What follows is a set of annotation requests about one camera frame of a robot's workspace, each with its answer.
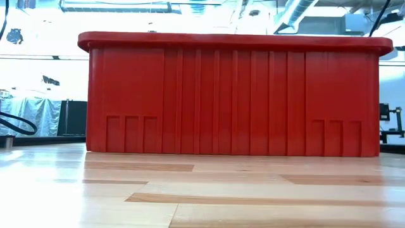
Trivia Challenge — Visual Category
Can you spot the large red plastic bin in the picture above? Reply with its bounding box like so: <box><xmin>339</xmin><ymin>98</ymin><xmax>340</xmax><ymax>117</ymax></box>
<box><xmin>77</xmin><ymin>30</ymin><xmax>394</xmax><ymax>158</ymax></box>

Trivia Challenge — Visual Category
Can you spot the ceiling ventilation duct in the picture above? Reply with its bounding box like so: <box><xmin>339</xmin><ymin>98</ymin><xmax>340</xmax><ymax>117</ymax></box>
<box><xmin>273</xmin><ymin>0</ymin><xmax>320</xmax><ymax>35</ymax></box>

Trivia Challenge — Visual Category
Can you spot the grey ceiling unit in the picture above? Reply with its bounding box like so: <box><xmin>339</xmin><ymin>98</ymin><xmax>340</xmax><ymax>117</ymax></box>
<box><xmin>297</xmin><ymin>14</ymin><xmax>370</xmax><ymax>35</ymax></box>

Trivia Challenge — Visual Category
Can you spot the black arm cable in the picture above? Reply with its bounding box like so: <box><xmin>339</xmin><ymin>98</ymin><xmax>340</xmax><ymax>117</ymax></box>
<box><xmin>368</xmin><ymin>0</ymin><xmax>392</xmax><ymax>38</ymax></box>
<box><xmin>0</xmin><ymin>0</ymin><xmax>9</xmax><ymax>42</ymax></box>

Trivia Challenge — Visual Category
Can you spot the long ceiling light fixture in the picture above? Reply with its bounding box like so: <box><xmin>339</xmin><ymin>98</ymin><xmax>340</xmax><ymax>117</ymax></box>
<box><xmin>59</xmin><ymin>0</ymin><xmax>182</xmax><ymax>14</ymax></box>

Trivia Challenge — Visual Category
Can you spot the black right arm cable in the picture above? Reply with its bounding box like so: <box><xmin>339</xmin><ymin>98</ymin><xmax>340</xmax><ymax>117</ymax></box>
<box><xmin>368</xmin><ymin>0</ymin><xmax>392</xmax><ymax>38</ymax></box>

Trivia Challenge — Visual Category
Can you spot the black cabinet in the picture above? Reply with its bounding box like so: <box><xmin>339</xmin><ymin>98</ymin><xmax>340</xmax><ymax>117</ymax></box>
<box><xmin>56</xmin><ymin>100</ymin><xmax>88</xmax><ymax>137</ymax></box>

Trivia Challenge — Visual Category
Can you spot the pale plastic tarp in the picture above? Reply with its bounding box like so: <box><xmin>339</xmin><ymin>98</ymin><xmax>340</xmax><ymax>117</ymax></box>
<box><xmin>0</xmin><ymin>96</ymin><xmax>63</xmax><ymax>137</ymax></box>

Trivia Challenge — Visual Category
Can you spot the black camera stand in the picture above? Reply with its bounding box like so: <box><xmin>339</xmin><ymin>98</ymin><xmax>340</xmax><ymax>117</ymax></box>
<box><xmin>379</xmin><ymin>103</ymin><xmax>405</xmax><ymax>144</ymax></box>

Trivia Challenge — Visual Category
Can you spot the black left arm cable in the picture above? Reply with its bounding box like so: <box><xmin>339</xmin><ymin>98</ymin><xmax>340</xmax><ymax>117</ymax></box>
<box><xmin>0</xmin><ymin>0</ymin><xmax>9</xmax><ymax>42</ymax></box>

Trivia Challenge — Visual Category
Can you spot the thick black cable loop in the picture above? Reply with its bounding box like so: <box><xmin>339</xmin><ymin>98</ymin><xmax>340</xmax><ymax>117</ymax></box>
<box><xmin>0</xmin><ymin>110</ymin><xmax>38</xmax><ymax>136</ymax></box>

